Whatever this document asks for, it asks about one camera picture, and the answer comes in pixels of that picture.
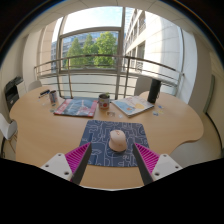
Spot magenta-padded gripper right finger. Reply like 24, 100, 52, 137
132, 142, 184, 186

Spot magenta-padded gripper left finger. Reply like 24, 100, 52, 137
40, 142, 93, 186

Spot beige computer mouse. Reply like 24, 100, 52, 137
108, 129, 128, 153

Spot blue patterned mouse pad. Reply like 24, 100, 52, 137
79, 119, 150, 168

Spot red magazine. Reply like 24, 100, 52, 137
53, 97, 99, 118

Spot light blue magazine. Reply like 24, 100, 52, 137
111, 95, 155, 118

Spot white chair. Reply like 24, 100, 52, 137
134, 77, 153, 97
27, 79, 43, 93
0, 113, 18, 141

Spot small blue white can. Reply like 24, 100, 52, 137
48, 89, 59, 104

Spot dark marker pen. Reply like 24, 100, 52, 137
38, 89, 51, 98

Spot black cylinder speaker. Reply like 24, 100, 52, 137
147, 78, 162, 104

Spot red white mug with plant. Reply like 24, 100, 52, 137
98, 92, 111, 110

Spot black printer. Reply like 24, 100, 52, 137
3, 76, 24, 112

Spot metal balcony railing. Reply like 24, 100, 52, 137
33, 54, 185, 100

